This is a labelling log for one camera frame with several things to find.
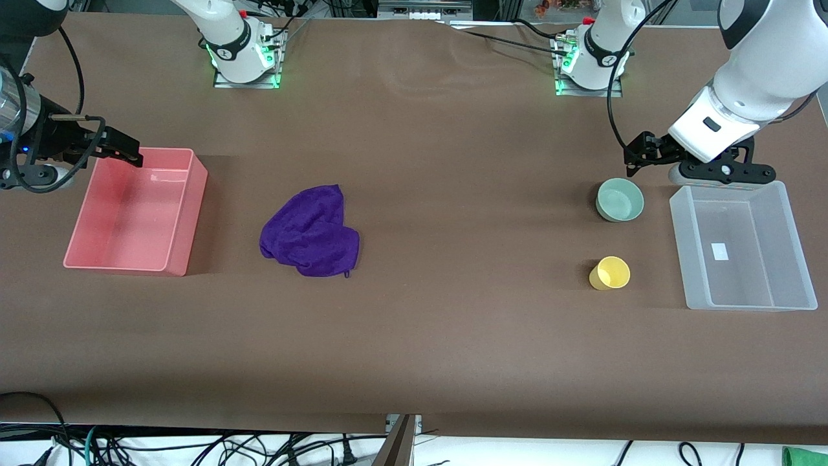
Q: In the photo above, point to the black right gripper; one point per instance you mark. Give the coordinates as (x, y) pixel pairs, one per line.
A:
(59, 138)

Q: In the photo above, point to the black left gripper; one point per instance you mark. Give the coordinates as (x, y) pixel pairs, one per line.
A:
(654, 150)

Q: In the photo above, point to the pale green bowl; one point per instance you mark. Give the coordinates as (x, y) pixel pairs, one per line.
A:
(620, 200)

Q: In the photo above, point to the purple cloth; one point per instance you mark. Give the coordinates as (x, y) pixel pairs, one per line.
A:
(310, 233)

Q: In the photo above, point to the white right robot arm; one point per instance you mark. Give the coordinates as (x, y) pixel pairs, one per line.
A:
(226, 32)

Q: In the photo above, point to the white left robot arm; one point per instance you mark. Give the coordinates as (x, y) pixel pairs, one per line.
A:
(776, 52)

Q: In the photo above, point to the yellow cup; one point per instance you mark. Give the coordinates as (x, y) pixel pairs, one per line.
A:
(611, 273)

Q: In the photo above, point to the pink plastic bin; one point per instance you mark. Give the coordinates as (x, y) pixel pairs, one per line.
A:
(129, 220)

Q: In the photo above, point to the clear plastic bin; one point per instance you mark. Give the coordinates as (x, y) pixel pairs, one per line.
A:
(744, 259)

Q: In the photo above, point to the orange patterned object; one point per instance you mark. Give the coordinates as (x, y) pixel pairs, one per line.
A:
(556, 6)

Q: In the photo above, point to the white power strip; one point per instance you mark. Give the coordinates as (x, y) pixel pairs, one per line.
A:
(424, 10)

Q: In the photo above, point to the green object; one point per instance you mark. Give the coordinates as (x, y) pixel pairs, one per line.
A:
(805, 456)

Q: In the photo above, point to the brown wooden board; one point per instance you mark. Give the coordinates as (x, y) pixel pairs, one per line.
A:
(396, 446)

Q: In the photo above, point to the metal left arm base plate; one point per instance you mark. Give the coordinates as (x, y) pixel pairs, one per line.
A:
(588, 92)

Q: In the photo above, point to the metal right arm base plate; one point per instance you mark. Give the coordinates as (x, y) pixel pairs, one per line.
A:
(249, 84)

